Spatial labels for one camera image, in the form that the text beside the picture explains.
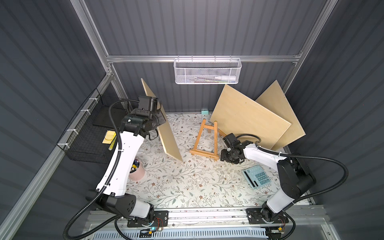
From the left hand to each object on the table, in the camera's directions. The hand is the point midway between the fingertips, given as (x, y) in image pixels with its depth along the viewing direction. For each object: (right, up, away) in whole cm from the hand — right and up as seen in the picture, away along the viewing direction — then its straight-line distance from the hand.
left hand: (160, 117), depth 71 cm
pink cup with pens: (-14, -29, +8) cm, 33 cm away
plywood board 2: (+42, +3, +21) cm, 48 cm away
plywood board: (+66, +12, +22) cm, 71 cm away
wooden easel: (+27, -22, +21) cm, 40 cm away
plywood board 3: (+4, -10, -7) cm, 13 cm away
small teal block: (+24, +8, +49) cm, 56 cm away
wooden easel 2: (+35, -9, +32) cm, 48 cm away
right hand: (+36, -24, +21) cm, 48 cm away
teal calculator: (+53, -34, +15) cm, 64 cm away
